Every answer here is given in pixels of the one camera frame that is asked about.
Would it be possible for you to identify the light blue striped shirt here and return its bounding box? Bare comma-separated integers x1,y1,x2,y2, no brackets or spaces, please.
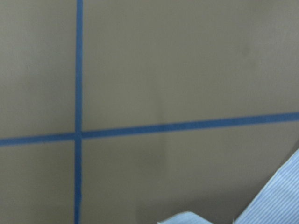
154,150,299,224

